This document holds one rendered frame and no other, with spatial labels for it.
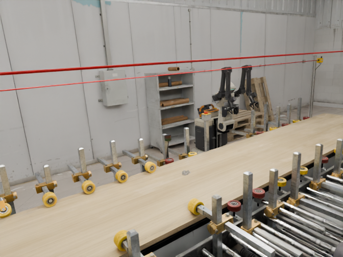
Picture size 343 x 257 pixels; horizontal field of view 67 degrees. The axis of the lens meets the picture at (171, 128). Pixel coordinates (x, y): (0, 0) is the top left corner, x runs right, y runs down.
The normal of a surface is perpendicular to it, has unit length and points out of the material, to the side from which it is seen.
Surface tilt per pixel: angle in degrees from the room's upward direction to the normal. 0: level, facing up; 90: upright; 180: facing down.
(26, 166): 90
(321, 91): 90
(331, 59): 90
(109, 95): 90
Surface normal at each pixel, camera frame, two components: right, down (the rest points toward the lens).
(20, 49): 0.58, 0.18
